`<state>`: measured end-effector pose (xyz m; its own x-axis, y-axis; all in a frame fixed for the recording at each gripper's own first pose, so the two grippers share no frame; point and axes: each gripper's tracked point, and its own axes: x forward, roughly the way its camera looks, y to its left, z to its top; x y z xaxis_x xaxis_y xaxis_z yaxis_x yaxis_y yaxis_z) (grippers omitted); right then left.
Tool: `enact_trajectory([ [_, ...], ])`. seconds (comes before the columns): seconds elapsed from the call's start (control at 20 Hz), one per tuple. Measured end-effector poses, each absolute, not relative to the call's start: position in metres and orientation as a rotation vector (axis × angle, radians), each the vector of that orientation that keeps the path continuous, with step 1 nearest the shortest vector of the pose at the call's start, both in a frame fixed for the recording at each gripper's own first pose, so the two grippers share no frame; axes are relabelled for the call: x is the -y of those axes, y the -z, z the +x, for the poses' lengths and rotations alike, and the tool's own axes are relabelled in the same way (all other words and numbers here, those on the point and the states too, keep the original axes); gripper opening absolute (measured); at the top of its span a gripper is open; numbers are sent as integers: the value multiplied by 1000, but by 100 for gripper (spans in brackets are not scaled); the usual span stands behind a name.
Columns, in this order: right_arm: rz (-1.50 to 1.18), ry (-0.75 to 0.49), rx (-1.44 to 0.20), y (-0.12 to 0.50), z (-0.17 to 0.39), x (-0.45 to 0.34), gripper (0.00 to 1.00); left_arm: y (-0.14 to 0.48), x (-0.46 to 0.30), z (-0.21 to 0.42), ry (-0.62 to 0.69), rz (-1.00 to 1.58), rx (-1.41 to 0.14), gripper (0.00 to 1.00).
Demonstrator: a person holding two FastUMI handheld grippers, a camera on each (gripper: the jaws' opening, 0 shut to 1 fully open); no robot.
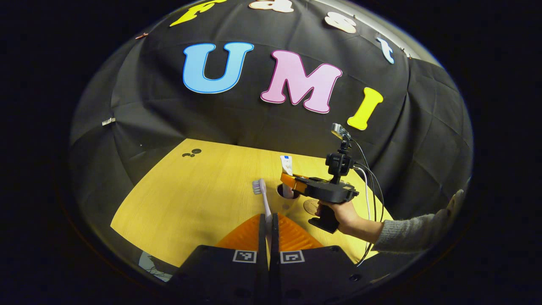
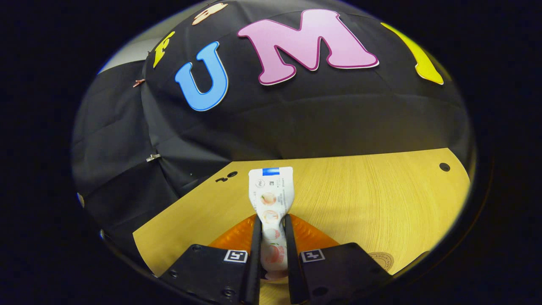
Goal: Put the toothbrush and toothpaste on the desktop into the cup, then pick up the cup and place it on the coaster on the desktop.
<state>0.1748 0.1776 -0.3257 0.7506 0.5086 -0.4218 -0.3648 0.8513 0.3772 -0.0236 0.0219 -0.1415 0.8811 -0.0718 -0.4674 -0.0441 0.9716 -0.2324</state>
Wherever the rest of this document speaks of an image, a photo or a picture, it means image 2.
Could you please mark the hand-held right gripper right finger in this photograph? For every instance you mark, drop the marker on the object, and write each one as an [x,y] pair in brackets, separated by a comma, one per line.
[289,254]

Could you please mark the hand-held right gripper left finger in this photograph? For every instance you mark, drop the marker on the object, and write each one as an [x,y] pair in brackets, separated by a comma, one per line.
[257,254]

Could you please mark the white toothpaste tube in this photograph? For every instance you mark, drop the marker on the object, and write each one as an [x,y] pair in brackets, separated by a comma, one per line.
[271,190]

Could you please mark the wooden desktop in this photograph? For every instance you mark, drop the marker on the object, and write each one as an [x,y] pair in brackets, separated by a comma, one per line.
[372,203]

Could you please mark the silver cloth clip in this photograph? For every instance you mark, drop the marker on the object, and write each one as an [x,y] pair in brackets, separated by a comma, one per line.
[153,157]

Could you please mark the black backdrop cloth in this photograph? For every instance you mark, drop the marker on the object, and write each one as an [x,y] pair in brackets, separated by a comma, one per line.
[317,114]

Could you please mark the copper cloth clip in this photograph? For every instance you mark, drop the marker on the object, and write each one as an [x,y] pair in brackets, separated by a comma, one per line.
[139,82]

